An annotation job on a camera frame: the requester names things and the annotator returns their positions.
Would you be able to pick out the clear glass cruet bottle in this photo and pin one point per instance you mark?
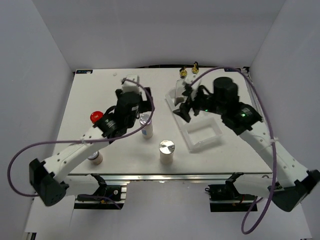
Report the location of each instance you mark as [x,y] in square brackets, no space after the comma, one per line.
[194,72]

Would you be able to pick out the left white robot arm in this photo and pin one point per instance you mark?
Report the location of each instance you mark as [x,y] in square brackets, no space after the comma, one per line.
[50,177]

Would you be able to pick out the silver shaker blue label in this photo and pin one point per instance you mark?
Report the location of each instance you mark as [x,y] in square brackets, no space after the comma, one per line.
[146,122]

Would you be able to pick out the silver lid white canister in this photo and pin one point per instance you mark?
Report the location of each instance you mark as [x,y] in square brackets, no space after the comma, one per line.
[166,151]

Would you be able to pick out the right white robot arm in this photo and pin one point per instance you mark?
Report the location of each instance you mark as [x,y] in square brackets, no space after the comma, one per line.
[293,180]

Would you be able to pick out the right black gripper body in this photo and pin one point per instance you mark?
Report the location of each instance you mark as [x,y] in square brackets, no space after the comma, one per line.
[205,103]

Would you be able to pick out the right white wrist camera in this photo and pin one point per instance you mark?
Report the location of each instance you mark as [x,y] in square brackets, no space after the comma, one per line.
[191,85]

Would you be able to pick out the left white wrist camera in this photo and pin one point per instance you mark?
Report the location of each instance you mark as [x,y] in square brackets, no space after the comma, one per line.
[129,84]

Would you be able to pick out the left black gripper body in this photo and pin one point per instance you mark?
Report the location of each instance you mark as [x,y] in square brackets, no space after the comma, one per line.
[144,106]

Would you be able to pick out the red lid sauce jar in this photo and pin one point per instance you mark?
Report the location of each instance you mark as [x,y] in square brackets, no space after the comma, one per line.
[96,116]

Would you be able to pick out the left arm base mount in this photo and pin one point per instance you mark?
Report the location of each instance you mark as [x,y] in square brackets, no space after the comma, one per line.
[105,197]

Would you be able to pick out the glass cruet dark powder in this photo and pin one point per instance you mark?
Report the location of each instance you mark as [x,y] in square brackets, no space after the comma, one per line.
[180,86]

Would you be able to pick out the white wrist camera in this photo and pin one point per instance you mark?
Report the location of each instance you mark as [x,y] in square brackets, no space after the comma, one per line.
[129,84]
[191,85]

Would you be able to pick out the white plastic organizer tray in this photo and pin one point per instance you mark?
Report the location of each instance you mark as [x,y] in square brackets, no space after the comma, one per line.
[201,133]

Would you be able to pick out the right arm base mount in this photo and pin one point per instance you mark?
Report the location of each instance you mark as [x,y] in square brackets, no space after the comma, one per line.
[224,198]

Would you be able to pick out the small jar labelled lid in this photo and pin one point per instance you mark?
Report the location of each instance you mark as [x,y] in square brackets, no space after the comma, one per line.
[96,158]

